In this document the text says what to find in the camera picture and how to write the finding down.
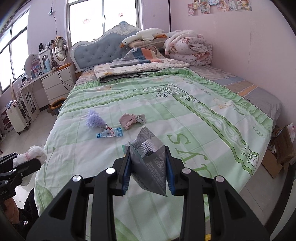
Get white cloth bundle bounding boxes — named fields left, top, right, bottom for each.
left=13, top=146, right=46, bottom=168

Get silver snack bag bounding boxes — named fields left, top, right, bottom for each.
left=122, top=127, right=167, bottom=196

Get blue candy wrapper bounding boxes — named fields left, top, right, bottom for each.
left=96, top=127, right=123, bottom=138

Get pink cloth scrap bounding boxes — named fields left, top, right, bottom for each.
left=119, top=113, right=146, bottom=130

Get left hand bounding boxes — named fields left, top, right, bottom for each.
left=4, top=198, right=20, bottom=225

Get green patterned quilt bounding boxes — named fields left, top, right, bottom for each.
left=34, top=67, right=274, bottom=241

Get small blue orange bin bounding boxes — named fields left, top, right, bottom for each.
left=51, top=98, right=66, bottom=116

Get white desk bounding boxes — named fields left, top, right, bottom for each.
left=18, top=75, right=49, bottom=121

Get white nightstand drawers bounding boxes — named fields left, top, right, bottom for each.
left=42, top=64, right=77, bottom=104

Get cardboard box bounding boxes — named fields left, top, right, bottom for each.
left=262, top=123, right=295, bottom=179

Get striped bed sheet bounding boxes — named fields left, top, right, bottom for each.
left=190, top=65, right=282, bottom=127

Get round vanity mirror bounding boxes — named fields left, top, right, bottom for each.
left=24, top=54, right=42, bottom=78

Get folded cartoon blanket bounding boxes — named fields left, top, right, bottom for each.
left=94, top=58, right=190, bottom=83

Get pink floral folded comforter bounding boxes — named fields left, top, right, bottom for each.
left=163, top=30, right=213, bottom=66

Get blue orange striped pillow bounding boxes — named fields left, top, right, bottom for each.
left=110, top=48, right=163, bottom=68

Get electric fan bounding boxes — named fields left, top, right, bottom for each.
left=52, top=36, right=68, bottom=66

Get blue tufted headboard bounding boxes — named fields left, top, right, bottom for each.
left=70, top=21, right=141, bottom=72

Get side window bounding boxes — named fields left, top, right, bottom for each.
left=0, top=10, right=30, bottom=93

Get white goose plush toy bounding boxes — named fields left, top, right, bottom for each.
left=120, top=28, right=167, bottom=48

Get anime posters on wall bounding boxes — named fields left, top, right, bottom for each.
left=187, top=0, right=252, bottom=16

